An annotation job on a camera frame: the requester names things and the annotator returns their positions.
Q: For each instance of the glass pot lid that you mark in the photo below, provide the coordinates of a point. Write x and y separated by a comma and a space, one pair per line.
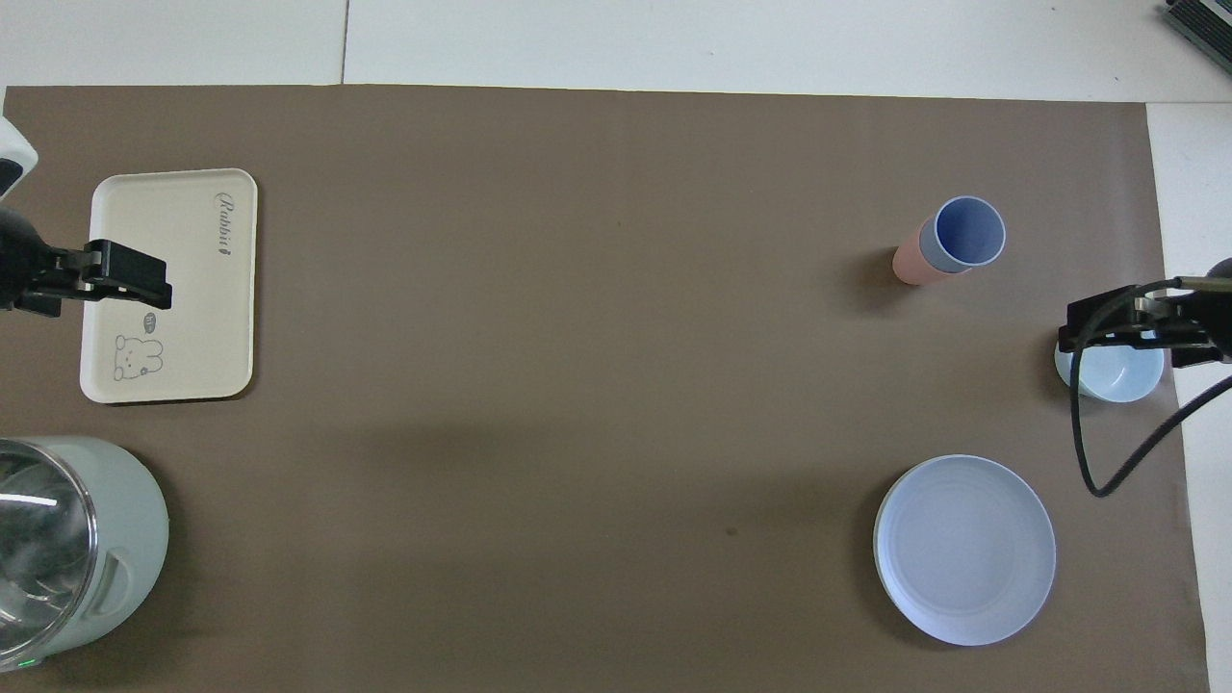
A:
43, 549

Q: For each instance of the blue plastic cup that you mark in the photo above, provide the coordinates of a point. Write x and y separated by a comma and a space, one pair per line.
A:
970, 231

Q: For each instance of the light blue bowl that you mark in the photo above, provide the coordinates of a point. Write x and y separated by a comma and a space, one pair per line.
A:
1121, 377

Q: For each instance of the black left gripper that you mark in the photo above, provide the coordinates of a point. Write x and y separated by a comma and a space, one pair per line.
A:
34, 274

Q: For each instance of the pale blue plate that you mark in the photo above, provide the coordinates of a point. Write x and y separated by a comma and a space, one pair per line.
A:
965, 549

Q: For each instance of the mint green electric pot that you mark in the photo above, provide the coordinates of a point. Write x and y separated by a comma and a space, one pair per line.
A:
130, 539

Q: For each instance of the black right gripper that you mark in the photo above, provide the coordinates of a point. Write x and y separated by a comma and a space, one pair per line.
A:
1198, 318

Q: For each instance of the dark grey ridged device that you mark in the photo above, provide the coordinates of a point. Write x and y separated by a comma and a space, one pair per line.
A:
1203, 19

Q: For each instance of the brown table mat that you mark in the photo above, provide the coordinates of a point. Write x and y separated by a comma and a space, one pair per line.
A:
597, 385

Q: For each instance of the cream rabbit print tray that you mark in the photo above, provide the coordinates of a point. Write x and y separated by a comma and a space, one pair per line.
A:
197, 327

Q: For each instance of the pink plastic cup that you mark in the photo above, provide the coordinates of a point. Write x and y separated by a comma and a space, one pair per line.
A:
910, 262

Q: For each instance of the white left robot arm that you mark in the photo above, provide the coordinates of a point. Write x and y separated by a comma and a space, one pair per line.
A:
12, 159

